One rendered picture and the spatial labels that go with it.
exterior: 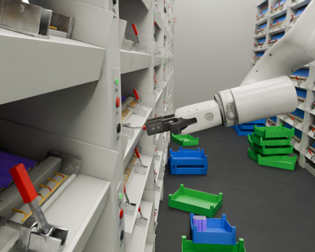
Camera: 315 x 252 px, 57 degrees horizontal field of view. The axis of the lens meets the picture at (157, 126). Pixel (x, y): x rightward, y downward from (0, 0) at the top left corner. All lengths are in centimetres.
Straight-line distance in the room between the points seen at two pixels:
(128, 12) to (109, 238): 84
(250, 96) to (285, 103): 7
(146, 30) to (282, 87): 61
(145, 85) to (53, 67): 87
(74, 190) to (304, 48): 52
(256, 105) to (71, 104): 39
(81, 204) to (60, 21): 24
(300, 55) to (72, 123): 49
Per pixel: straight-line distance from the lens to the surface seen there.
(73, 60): 31
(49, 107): 47
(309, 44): 68
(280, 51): 73
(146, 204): 124
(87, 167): 47
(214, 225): 178
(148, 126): 67
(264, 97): 66
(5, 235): 34
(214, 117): 64
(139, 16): 114
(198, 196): 208
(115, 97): 47
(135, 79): 113
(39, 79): 25
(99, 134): 45
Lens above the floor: 94
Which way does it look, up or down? 13 degrees down
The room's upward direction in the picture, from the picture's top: straight up
